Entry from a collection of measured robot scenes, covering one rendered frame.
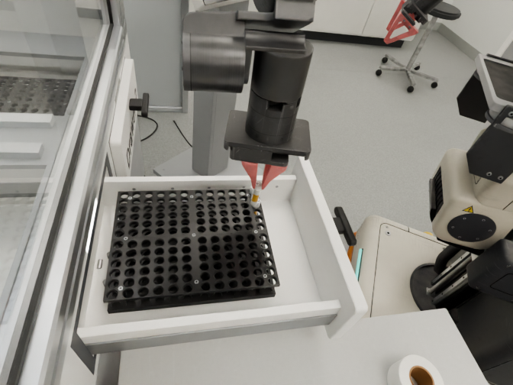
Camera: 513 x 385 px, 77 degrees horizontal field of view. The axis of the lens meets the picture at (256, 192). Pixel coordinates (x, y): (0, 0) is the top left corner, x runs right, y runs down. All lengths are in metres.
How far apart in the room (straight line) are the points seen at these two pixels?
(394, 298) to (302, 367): 0.79
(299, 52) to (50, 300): 0.32
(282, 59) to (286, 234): 0.34
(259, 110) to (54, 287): 0.26
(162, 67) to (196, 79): 1.80
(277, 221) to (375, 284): 0.77
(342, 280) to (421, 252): 1.05
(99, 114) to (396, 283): 1.14
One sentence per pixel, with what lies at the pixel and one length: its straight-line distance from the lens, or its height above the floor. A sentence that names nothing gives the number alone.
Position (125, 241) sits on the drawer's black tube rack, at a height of 0.90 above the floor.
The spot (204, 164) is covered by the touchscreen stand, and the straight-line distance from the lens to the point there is 1.69.
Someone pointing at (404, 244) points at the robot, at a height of 0.28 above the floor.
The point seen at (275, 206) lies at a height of 0.84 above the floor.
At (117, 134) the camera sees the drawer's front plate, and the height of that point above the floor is 0.93.
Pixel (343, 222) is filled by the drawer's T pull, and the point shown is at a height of 0.91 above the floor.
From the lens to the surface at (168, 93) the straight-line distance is 2.21.
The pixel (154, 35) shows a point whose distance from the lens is 2.05.
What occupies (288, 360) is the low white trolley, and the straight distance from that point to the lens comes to 0.58.
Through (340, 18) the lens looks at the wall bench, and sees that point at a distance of 3.68.
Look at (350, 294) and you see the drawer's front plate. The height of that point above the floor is 0.93.
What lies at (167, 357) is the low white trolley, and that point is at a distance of 0.56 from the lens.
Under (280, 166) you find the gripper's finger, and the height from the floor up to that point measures 1.04.
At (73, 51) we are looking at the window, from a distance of 0.51.
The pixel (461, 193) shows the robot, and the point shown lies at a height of 0.80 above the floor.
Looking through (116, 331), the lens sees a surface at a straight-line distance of 0.44.
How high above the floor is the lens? 1.30
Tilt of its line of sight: 47 degrees down
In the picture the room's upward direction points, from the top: 14 degrees clockwise
